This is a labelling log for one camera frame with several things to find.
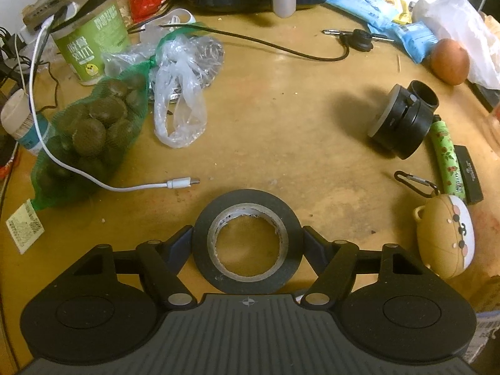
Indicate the silver carabiner clip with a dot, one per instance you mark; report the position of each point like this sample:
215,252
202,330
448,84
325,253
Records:
414,179

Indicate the brown onion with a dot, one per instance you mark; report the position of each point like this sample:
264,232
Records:
449,62

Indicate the green floral tube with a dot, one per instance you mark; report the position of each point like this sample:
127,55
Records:
447,156

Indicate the yellow snack packet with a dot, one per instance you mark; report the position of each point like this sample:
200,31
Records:
400,7

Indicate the clear crumpled plastic bag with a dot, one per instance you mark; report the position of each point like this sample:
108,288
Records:
177,86

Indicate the thin metal rod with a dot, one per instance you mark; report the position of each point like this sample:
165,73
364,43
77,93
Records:
332,31

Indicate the black caster wheel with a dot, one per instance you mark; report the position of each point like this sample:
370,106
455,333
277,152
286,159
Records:
402,121

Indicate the smartphone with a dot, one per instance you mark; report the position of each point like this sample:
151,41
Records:
50,4

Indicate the large blue snack packet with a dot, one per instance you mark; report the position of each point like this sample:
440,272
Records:
363,7

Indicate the black round puck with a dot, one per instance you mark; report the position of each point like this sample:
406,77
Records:
361,40

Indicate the paper tag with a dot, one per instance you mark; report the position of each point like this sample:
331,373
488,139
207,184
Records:
25,226

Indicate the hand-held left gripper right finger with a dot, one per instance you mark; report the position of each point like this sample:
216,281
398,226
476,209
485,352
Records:
313,241

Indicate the tan earbud case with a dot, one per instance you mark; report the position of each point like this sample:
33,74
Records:
441,242

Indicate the small black box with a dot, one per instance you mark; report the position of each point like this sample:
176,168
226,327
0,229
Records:
468,175

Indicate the green net bag of chestnuts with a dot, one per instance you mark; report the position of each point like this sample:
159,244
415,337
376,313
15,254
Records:
97,125

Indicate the white bottle with blue label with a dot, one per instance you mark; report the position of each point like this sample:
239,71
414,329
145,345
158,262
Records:
23,125

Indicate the white plastic bag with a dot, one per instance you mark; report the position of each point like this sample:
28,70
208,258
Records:
465,23

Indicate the green label canister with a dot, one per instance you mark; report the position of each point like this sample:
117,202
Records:
93,35

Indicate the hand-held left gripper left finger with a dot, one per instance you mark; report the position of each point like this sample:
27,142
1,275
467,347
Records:
182,239

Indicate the black tape roll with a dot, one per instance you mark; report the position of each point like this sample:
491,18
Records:
250,200

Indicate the small blue snack packet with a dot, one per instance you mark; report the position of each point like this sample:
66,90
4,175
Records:
416,39

